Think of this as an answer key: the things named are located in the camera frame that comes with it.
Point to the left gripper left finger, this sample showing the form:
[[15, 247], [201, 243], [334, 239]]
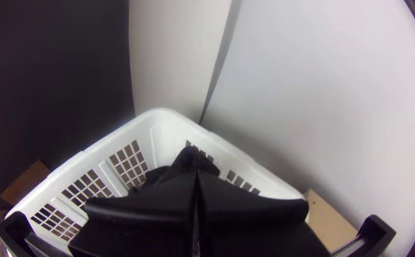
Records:
[[146, 221]]

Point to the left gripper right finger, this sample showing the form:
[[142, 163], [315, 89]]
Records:
[[250, 225]]

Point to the black t-shirt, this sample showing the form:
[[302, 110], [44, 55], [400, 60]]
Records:
[[193, 160]]

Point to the white laundry basket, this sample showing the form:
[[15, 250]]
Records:
[[157, 125]]

